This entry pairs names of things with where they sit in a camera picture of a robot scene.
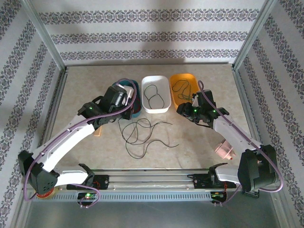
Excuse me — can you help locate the pink plastic cup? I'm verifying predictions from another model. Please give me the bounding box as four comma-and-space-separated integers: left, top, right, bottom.
213, 140, 238, 160

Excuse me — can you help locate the aluminium mounting rail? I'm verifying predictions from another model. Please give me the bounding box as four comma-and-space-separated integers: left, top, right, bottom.
22, 168, 280, 192

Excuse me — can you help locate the slotted grey cable duct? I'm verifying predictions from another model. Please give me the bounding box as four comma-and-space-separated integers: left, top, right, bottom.
32, 191, 228, 202

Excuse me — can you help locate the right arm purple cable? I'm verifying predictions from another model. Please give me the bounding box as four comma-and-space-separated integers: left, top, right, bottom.
198, 80, 285, 207

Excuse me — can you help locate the teal plastic bin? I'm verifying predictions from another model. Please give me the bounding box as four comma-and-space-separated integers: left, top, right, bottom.
111, 79, 143, 119

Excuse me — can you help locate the aluminium frame post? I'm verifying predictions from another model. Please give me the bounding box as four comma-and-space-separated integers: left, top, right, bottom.
231, 0, 277, 71
20, 0, 68, 69

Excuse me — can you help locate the small black electronics box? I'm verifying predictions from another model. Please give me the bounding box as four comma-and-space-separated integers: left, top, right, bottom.
210, 191, 226, 202
76, 191, 100, 202

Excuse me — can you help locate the aluminium table side rail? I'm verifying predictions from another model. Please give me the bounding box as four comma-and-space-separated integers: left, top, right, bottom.
231, 66, 271, 171
33, 67, 69, 171

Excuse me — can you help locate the green cable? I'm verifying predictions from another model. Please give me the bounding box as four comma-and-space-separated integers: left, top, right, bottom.
178, 80, 193, 101
172, 80, 189, 96

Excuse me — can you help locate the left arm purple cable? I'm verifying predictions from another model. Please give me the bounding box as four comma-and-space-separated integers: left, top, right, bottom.
23, 78, 141, 209

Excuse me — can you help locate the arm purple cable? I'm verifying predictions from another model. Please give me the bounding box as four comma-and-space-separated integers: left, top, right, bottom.
198, 80, 285, 207
23, 78, 141, 209

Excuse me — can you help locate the white plastic bin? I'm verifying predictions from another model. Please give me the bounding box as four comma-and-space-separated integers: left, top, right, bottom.
141, 75, 172, 114

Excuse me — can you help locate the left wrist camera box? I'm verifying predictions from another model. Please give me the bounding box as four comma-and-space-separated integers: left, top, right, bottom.
123, 85, 135, 100

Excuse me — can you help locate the orange plastic bin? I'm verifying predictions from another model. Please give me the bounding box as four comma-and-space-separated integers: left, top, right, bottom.
169, 73, 202, 111

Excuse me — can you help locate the grey metal panel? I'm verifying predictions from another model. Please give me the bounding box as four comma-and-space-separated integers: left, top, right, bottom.
14, 200, 240, 228

